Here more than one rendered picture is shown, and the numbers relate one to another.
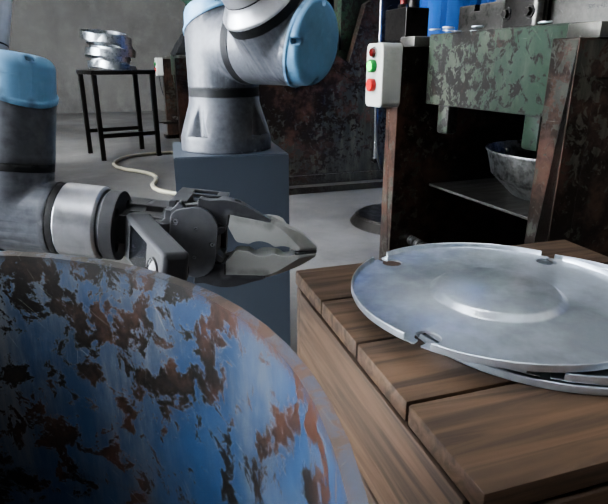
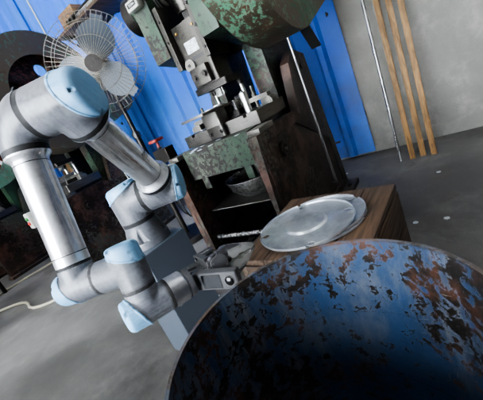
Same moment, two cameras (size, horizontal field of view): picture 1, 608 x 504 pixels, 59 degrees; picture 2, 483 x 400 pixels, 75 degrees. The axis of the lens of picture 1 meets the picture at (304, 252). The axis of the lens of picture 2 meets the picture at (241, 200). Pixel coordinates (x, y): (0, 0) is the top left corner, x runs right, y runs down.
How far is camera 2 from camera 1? 0.45 m
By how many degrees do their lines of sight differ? 29
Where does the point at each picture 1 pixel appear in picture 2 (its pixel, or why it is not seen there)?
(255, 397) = (334, 259)
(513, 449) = not seen: hidden behind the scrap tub
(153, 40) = not seen: outside the picture
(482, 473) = not seen: hidden behind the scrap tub
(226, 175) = (166, 251)
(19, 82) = (136, 251)
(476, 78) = (215, 162)
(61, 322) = (260, 293)
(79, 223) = (184, 287)
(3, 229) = (158, 310)
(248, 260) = (239, 261)
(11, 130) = (142, 271)
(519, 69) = (233, 152)
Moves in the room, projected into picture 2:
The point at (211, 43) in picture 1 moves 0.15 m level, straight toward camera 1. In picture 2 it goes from (133, 202) to (155, 199)
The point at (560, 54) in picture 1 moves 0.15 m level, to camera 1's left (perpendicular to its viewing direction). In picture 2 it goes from (251, 144) to (223, 159)
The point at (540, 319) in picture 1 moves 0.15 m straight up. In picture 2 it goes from (325, 221) to (307, 174)
